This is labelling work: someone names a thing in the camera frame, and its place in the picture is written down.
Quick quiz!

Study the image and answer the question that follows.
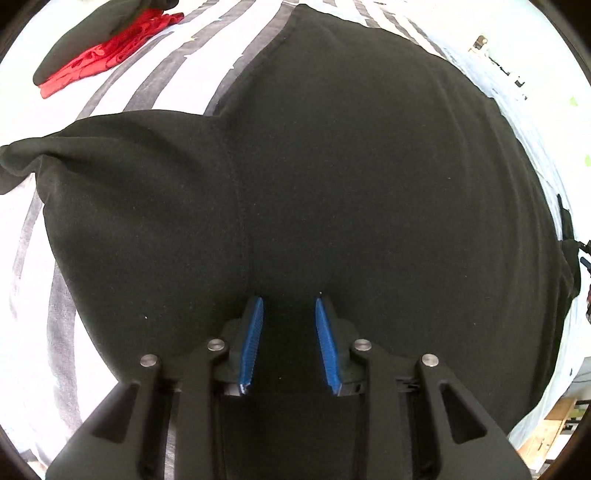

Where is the folded black garment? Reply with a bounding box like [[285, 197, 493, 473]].
[[32, 0, 178, 87]]

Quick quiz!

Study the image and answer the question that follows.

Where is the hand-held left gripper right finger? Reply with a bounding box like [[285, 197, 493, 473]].
[[314, 295, 532, 480]]

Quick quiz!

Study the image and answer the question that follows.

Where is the bed with striped star sheet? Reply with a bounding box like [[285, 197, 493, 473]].
[[0, 0, 591, 480]]

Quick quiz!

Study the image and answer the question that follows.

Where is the folded red garment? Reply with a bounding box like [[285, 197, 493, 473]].
[[41, 9, 185, 99]]

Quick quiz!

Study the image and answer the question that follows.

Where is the black long-sleeve garment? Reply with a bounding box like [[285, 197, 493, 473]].
[[0, 4, 583, 480]]

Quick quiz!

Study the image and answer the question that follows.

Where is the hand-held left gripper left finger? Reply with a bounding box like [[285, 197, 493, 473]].
[[46, 295, 266, 480]]

